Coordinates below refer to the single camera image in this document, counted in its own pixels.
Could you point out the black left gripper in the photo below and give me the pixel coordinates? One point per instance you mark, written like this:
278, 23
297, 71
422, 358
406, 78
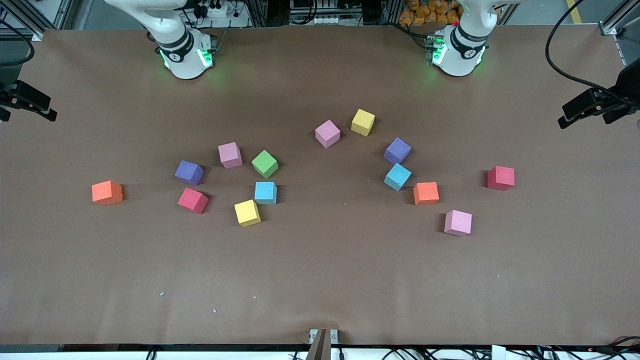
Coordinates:
618, 101

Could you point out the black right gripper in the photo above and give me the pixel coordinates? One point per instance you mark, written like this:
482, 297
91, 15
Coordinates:
11, 95

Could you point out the red foam cube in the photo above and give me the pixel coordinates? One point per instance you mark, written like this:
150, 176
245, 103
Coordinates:
193, 200
500, 178

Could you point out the purple foam cube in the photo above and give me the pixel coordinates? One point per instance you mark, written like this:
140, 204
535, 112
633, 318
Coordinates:
397, 150
189, 172

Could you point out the blue foam cube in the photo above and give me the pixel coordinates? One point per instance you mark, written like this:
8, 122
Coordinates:
397, 176
265, 192

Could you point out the yellow foam cube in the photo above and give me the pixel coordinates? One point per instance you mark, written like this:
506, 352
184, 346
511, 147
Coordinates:
247, 213
362, 122

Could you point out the green foam cube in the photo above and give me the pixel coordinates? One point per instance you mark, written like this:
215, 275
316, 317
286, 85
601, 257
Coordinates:
264, 163

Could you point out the pink foam cube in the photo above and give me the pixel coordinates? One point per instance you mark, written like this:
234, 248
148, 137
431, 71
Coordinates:
230, 154
327, 133
458, 222

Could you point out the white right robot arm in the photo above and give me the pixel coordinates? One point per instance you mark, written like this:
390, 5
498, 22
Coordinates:
185, 60

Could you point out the orange foam cube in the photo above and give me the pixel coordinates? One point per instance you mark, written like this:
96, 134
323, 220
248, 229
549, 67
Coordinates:
426, 193
107, 192

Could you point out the bag of orange items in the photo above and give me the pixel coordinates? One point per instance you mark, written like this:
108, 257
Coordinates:
415, 15

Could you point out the white power strip with plugs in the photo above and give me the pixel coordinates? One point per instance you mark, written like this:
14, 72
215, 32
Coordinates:
220, 12

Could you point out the brown paper table cover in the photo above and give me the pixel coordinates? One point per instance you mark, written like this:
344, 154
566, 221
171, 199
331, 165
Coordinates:
320, 260

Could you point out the metal table edge bracket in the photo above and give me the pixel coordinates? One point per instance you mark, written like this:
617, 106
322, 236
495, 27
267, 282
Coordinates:
320, 350

